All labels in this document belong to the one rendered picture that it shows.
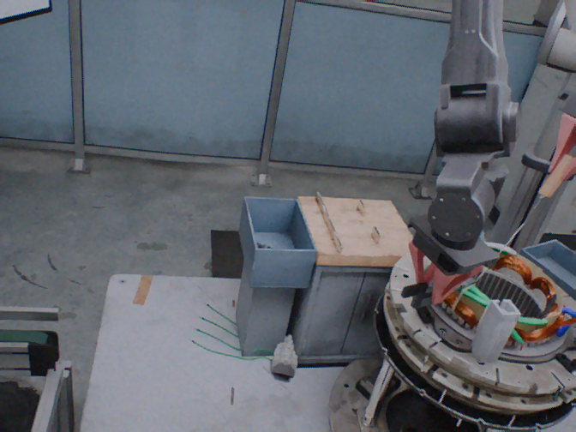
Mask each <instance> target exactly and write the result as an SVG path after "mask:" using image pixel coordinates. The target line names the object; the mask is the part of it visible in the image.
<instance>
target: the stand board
mask: <svg viewBox="0 0 576 432"><path fill-rule="evenodd" d="M297 199H298V200H299V202H300V205H301V208H302V210H303V214H304V217H305V218H306V221H307V224H308V227H309V230H310V233H311V235H312V238H313V240H314V243H315V246H316V249H317V254H316V258H315V264H316V265H317V266H360V267H394V266H395V264H396V263H397V262H398V260H399V259H400V258H401V257H403V256H404V255H406V254H407V253H409V252H410V250H409V246H408V244H409V242H410V240H412V238H413V236H412V234H411V233H410V231H409V230H408V228H407V226H406V225H405V223H404V221H403V220H402V218H401V217H400V215H399V213H398V211H397V210H396V208H395V207H394V205H393V204H392V202H391V201H382V200H363V199H345V198H326V197H322V200H323V202H324V205H325V207H326V209H327V212H328V214H329V216H330V219H331V220H332V222H333V226H334V228H335V230H336V232H337V234H338V237H339V240H340V242H341V244H342V246H343V248H342V251H341V253H339V252H338V250H337V248H336V246H335V244H334V241H333V238H332V236H331V234H330V231H329V230H328V227H327V223H326V221H325V220H324V217H323V215H322V212H321V210H320V207H319V205H318V202H317V200H316V198H315V197H308V196H298V197H297ZM359 200H362V201H363V204H364V206H365V207H366V210H365V214H364V216H362V215H361V214H360V212H359V211H358V209H357V206H358V203H359ZM374 226H376V228H377V230H378V232H379V233H380V234H381V238H380V241H379V244H376V243H375V241H374V239H373V238H372V236H371V233H372V230H373V227H374Z"/></svg>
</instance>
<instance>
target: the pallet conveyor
mask: <svg viewBox="0 0 576 432"><path fill-rule="evenodd" d="M0 320H15V321H59V308H31V307H4V306H0ZM59 358H60V355H59V343H58V334H57V332H54V331H45V330H9V329H0V375H15V376H45V383H44V386H43V389H42V393H41V395H40V399H39V404H38V408H37V410H36V414H35V418H34V420H33V426H32V429H31V432H75V410H74V394H73V379H72V363H71V362H70V361H63V362H62V364H59V362H58V359H59Z"/></svg>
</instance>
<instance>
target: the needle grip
mask: <svg viewBox="0 0 576 432"><path fill-rule="evenodd" d="M572 160H573V157H571V156H569V155H567V154H564V155H563V156H562V158H561V160H560V161H559V162H558V165H557V166H556V167H555V168H554V170H553V171H552V173H550V175H549V177H548V178H547V179H546V181H545V182H544V184H543V186H542V187H541V188H540V190H538V191H539V192H538V193H540V194H541V195H544V196H545V197H547V198H550V197H551V196H552V194H554V192H555V191H556V189H557V188H558V186H559V185H560V184H561V182H562V180H561V178H562V176H563V174H564V173H565V171H566V169H567V168H568V166H569V165H570V163H571V162H572Z"/></svg>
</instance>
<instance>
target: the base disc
mask: <svg viewBox="0 0 576 432"><path fill-rule="evenodd" d="M383 360H384V358H372V359H355V360H353V361H352V362H351V363H349V364H348V365H347V366H346V367H345V368H344V369H343V371H342V372H341V373H340V375H339V377H338V378H337V380H336V382H335V383H334V386H333V390H332V393H331V397H330V401H329V422H330V427H331V431H332V432H362V431H361V428H360V424H359V421H358V417H357V409H358V408H359V407H360V406H367V404H368V402H369V401H368V400H367V399H366V398H365V397H364V396H363V395H362V394H361V393H360V392H359V391H358V390H356V388H355V386H356V384H357V382H358V381H360V380H362V378H364V377H365V376H366V375H369V374H370V373H371V372H373V371H374V370H376V369H378V368H379V367H380V366H381V365H382V362H383ZM395 375H396V376H397V377H398V378H399V379H400V380H401V381H402V382H401V385H400V387H398V388H397V389H396V390H394V391H393V392H392V393H390V394H388V396H386V398H385V401H384V403H383V406H382V408H381V411H380V414H379V416H378V419H380V420H381V423H382V425H383V426H381V427H378V430H379V432H390V431H389V429H388V426H387V419H386V413H387V406H388V404H389V402H390V401H391V399H392V398H393V397H394V396H396V395H397V394H399V393H402V392H404V391H406V390H411V388H410V387H409V386H408V385H407V384H406V383H405V382H404V381H403V380H402V379H401V378H400V377H399V376H398V375H397V374H396V372H395ZM476 426H477V428H478V431H479V432H484V430H485V429H486V428H485V427H482V424H480V423H477V424H476Z"/></svg>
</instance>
